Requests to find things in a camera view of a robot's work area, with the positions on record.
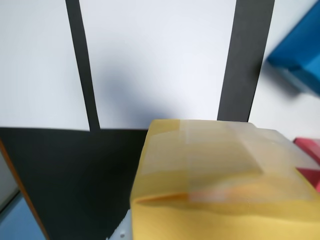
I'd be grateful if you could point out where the yellow paper box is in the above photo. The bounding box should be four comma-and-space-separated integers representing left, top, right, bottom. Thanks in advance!
129, 119, 320, 240

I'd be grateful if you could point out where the pale blue gripper finger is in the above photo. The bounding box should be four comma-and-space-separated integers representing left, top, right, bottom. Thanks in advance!
106, 209, 132, 240

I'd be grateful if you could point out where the black mat with WRO print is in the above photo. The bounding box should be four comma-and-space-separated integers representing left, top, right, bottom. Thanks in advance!
0, 0, 275, 240

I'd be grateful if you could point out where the white paper sheet marked HOME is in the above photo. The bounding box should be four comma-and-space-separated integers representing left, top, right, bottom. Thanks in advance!
248, 0, 320, 147

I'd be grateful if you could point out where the blue paper box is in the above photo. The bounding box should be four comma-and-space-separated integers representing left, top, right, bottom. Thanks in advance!
265, 0, 320, 96

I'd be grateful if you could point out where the plain white paper sheet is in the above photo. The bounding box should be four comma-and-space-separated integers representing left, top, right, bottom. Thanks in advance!
77, 0, 238, 131
0, 0, 91, 132

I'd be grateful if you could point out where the red paper box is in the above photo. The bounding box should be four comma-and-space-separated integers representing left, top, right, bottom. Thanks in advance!
292, 136, 320, 193

